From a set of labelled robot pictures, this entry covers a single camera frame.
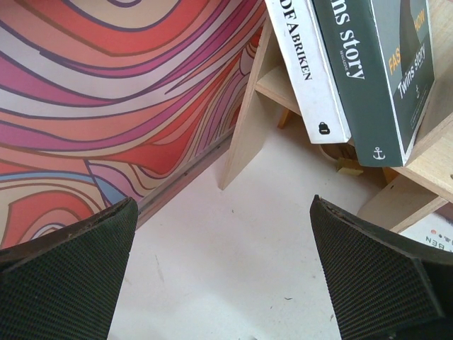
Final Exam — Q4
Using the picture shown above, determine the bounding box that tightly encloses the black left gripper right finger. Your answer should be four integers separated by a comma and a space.
309, 195, 452, 339

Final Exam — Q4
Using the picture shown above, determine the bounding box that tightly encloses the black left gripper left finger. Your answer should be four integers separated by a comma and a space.
1, 198, 138, 339

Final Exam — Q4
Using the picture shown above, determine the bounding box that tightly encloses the wooden bookshelf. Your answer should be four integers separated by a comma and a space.
219, 1, 452, 232

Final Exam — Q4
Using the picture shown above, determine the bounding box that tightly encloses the white spiral notebook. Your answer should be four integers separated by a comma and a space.
400, 213, 453, 252

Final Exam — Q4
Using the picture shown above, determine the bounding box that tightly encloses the yellow sticky note pad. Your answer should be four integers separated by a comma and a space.
336, 158, 364, 176

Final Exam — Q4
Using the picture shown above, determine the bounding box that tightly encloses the white magazine underneath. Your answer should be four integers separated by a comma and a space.
265, 0, 351, 145

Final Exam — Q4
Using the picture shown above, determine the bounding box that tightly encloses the black white magazine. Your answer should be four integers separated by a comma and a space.
313, 0, 435, 167

